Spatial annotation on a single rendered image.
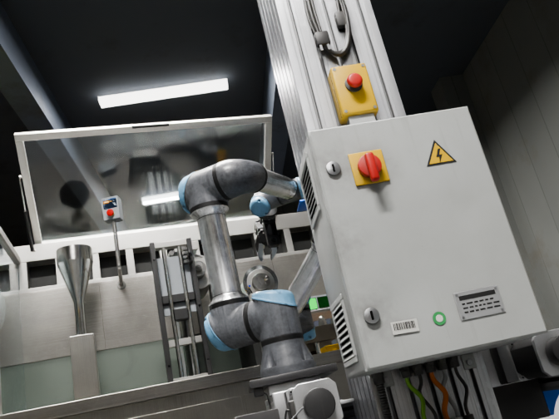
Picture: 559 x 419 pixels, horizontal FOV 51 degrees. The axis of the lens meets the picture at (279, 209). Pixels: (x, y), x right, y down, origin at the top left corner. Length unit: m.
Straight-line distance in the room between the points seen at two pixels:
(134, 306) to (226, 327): 1.12
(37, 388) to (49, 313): 0.31
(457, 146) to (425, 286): 0.30
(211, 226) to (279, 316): 0.34
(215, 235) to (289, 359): 0.42
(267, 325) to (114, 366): 1.21
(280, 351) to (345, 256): 0.54
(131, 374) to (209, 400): 0.67
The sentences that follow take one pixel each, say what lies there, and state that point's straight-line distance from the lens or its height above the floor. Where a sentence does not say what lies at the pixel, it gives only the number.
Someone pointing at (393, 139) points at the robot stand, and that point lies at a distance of 1.19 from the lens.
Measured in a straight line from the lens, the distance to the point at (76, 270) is 2.48.
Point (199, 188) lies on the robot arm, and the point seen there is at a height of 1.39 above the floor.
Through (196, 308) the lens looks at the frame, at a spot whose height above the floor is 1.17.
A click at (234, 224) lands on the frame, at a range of 2.86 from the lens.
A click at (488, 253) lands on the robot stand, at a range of 1.16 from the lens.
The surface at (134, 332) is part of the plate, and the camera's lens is 2.69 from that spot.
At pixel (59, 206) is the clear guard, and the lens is 2.77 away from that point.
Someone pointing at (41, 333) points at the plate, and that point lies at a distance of 2.72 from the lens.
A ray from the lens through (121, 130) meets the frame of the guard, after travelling 2.62.
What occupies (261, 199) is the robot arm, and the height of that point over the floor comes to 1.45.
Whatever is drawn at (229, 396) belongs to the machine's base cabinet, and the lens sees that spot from 2.08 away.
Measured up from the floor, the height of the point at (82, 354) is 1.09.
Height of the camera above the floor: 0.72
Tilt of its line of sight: 19 degrees up
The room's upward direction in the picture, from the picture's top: 12 degrees counter-clockwise
